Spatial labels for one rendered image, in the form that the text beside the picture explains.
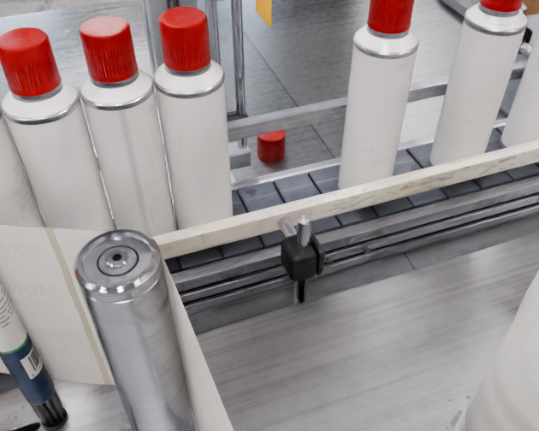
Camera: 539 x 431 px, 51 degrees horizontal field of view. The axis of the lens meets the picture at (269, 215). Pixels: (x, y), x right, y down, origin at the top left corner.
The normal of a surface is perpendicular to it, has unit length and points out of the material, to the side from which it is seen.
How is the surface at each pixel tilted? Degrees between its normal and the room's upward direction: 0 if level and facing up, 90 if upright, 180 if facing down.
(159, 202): 90
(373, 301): 0
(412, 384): 0
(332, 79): 0
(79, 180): 90
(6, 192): 90
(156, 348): 90
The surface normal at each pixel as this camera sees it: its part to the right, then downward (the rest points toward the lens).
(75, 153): 0.80, 0.41
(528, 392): -0.91, 0.25
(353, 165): -0.59, 0.56
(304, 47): 0.00, -0.72
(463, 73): -0.78, 0.43
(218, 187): 0.63, 0.54
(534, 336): -0.99, 0.03
